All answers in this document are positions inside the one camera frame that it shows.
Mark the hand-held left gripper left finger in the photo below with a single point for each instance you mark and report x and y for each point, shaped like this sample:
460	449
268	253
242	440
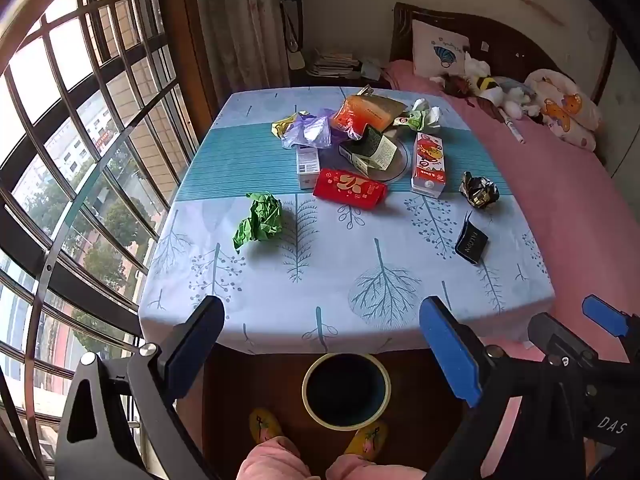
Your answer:
192	355

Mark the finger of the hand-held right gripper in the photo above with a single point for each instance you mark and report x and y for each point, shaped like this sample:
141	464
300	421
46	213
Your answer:
605	316
560	335

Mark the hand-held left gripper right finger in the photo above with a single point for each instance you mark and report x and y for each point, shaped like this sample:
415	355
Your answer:
450	355

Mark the round dark waste bin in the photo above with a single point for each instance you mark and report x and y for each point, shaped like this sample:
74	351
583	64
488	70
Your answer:
345	390

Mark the small black box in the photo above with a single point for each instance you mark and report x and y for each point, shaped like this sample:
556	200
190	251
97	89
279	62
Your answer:
472	242

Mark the green paper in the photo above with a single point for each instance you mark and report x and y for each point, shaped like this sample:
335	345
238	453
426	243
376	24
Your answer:
262	217

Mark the black gold wrapper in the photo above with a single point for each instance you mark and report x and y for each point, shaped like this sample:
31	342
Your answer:
480	190

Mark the red packet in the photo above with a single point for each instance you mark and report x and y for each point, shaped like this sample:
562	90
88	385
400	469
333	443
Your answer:
350	187

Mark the dark green cream box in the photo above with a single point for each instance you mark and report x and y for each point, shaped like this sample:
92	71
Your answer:
372	150

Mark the white medicine box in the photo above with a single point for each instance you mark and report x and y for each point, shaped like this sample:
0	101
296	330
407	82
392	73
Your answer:
307	167

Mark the purple plastic bag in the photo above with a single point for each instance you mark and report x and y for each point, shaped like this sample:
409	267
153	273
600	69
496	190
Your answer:
310	127

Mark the pink bed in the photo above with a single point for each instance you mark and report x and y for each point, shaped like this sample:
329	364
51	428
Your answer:
575	235

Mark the yellow knitted slipper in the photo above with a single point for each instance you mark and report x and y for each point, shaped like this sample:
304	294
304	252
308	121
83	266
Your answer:
367	440
265	425

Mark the person's left leg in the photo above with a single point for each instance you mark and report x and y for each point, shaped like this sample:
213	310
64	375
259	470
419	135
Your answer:
275	462

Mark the person's leg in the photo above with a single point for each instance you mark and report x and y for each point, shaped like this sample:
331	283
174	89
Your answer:
275	462
370	470

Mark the person's right leg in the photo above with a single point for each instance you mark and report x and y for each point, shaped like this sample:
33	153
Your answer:
370	470

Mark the blue tree print tablecloth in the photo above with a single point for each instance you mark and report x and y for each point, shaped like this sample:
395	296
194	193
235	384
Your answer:
350	240

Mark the round grey plate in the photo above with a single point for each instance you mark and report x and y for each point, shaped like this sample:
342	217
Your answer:
401	165

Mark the red white drink carton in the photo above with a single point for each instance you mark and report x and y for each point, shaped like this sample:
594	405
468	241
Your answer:
429	160

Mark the white marker pen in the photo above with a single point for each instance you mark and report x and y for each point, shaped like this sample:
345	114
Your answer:
513	130

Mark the grey white plush toy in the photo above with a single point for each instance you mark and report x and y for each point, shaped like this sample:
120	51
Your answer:
520	97

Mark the small red green wrapper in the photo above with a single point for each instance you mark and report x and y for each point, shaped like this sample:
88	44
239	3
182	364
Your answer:
402	120

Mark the yellow crumpled wrapper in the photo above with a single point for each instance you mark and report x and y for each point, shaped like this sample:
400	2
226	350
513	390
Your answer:
282	127

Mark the bee plush toy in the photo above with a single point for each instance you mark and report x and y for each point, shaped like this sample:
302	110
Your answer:
489	89

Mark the orange snack bag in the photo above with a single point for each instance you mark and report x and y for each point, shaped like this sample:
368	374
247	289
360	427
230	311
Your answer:
355	115

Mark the brown plush toy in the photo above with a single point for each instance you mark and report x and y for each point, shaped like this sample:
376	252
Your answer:
455	85

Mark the window with metal grille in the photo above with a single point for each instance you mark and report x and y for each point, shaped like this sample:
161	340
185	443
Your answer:
75	90

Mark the dark nightstand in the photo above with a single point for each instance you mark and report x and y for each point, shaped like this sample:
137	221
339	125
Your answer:
340	82

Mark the pale blue cloth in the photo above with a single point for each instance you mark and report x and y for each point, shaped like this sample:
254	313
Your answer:
371	68

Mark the dark wooden headboard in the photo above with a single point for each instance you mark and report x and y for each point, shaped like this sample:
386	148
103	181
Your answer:
505	35

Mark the white printed pillow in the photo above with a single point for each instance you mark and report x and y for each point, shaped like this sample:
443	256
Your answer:
435	55

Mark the stack of books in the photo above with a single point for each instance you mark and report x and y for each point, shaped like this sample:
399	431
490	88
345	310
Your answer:
335	62

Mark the pale patterned curtain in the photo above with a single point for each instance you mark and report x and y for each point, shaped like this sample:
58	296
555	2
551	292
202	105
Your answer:
235	25

